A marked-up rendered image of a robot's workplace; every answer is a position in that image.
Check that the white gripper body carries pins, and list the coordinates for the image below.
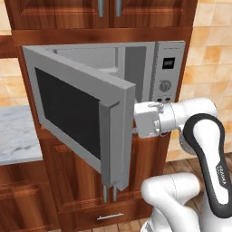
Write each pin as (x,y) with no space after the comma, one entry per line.
(145,120)

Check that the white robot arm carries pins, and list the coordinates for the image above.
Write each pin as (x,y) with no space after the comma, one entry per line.
(208,142)

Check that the silver microwave oven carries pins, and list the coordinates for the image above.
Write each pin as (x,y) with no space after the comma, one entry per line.
(165,69)

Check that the silver microwave door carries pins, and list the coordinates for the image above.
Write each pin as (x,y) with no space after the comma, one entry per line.
(75,114)

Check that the brown wooden tall cabinet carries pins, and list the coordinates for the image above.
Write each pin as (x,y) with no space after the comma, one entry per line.
(90,35)

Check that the brown wooden cupboard door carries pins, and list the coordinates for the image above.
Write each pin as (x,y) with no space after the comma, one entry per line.
(60,13)
(157,13)

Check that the brown wooden drawer front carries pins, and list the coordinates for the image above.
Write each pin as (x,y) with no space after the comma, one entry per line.
(90,216)

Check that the brown wooden wall cupboard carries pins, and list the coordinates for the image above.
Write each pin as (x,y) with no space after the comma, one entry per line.
(6,46)

